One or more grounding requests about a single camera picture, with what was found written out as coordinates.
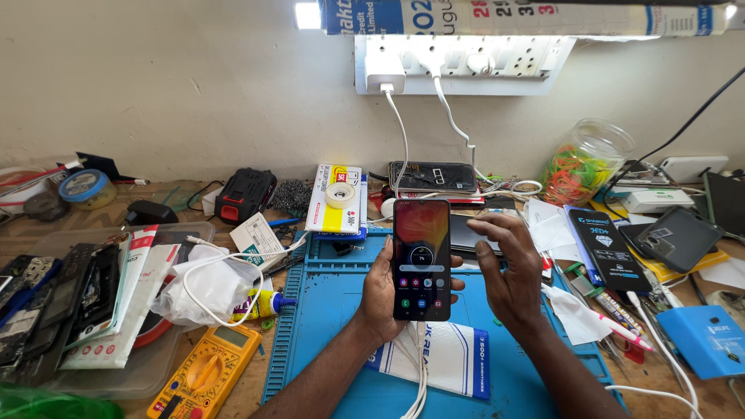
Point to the clear tray of phone parts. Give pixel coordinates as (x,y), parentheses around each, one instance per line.
(35,302)

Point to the clear jar of rubber bands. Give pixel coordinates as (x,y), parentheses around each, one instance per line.
(582,163)

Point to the blue-lidded round container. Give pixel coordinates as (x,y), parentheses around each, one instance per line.
(87,187)

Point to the black smartphone with lit screen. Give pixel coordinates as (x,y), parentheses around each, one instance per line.
(422,256)

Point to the black power adapter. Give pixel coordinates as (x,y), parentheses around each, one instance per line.
(150,213)

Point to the blue silicone repair mat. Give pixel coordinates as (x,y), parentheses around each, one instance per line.
(326,326)

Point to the white wall socket board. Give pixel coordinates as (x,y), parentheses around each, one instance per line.
(512,64)

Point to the opened black phone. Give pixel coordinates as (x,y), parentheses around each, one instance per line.
(433,176)

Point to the black tablet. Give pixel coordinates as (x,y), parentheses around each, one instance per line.
(727,203)

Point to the blue pen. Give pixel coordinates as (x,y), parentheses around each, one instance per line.
(283,222)

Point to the white charger adapter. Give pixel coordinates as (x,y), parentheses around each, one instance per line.
(384,71)

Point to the white crumpled plastic bag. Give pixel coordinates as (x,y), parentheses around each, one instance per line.
(203,288)

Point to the black pen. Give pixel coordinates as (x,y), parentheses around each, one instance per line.
(282,266)

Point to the yellow notepad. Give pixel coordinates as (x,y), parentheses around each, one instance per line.
(698,269)

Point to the white round plug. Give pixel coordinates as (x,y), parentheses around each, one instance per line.
(480,63)

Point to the white pink pen tool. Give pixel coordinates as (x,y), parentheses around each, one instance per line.
(623,331)

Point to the white blue-striped padded pouch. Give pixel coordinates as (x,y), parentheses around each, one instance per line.
(448,361)

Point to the white red printed packet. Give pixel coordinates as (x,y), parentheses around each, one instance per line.
(125,326)

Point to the rolled wall calendar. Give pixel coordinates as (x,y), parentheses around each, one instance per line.
(524,17)

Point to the small white green box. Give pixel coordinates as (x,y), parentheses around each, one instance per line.
(657,201)

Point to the black screen protector package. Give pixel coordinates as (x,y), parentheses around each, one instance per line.
(608,247)

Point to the white paper sheets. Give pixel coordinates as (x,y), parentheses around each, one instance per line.
(550,230)

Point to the white yellow flat box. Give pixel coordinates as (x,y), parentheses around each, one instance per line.
(334,220)

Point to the white power bank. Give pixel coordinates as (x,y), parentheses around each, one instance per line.
(695,169)

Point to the grey steel wool pad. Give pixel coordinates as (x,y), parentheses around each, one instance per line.
(291,196)

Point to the black phone back cover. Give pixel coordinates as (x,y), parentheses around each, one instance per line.
(678,238)

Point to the dark phone lying flat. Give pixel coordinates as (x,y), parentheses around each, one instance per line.
(463,235)

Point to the yellow glue bottle blue cap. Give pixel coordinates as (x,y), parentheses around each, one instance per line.
(262,304)

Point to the blue cardboard box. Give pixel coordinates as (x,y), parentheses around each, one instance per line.
(704,340)

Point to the white labelled card box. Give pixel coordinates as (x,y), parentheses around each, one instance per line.
(256,237)

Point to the crumpled white tissue paper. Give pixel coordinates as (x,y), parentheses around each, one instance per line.
(573,317)

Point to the person's right hand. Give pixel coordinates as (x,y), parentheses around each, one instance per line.
(518,273)

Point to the black red battery pack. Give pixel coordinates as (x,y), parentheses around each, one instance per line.
(244,195)

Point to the person's left hand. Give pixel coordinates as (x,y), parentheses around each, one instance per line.
(377,297)

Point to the yellow digital multimeter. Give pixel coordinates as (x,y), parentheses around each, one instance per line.
(203,372)

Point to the green plastic bag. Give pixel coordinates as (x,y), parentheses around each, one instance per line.
(52,404)

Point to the clear adhesive tape roll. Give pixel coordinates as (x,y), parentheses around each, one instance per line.
(340,195)

